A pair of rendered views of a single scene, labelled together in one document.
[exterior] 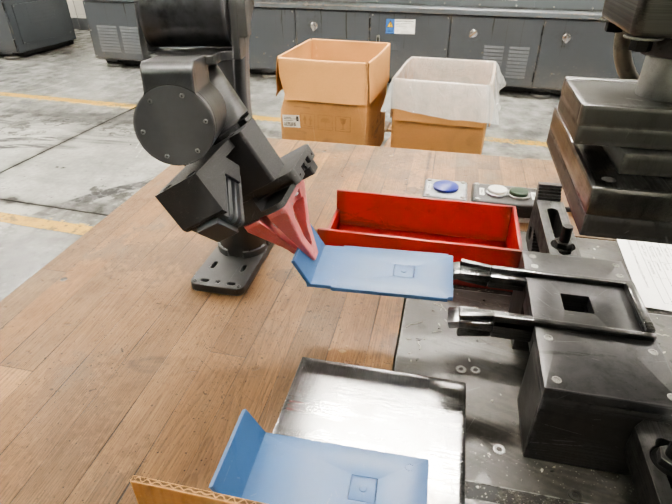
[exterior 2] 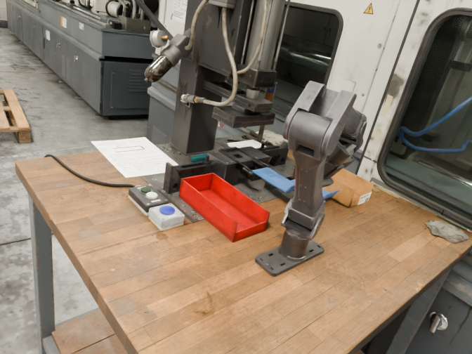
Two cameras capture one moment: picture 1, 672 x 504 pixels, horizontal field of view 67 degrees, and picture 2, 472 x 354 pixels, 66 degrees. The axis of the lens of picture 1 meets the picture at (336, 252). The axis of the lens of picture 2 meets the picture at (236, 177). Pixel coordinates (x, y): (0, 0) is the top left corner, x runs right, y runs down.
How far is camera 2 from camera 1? 1.40 m
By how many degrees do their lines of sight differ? 115
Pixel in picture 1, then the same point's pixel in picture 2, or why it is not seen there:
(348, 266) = (284, 183)
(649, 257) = (147, 169)
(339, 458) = not seen: hidden behind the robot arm
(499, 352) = (241, 186)
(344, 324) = (276, 212)
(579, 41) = not seen: outside the picture
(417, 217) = (207, 209)
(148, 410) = (348, 225)
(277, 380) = not seen: hidden behind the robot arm
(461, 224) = (194, 199)
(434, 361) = (260, 194)
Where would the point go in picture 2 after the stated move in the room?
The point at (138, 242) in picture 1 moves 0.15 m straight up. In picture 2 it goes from (345, 293) to (367, 239)
